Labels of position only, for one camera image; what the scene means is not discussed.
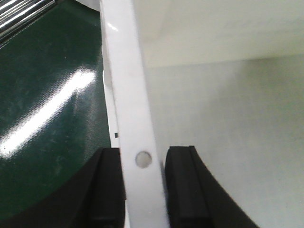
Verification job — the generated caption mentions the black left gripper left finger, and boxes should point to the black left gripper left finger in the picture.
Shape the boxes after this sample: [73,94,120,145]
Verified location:
[0,148,125,228]

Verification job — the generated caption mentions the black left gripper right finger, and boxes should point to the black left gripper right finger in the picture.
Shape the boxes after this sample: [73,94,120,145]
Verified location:
[165,146,257,228]

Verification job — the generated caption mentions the white plastic tote crate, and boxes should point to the white plastic tote crate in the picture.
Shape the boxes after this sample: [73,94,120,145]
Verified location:
[78,0,304,228]

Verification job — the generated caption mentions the chrome roller rails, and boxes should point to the chrome roller rails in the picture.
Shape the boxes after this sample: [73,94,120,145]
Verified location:
[0,0,57,43]

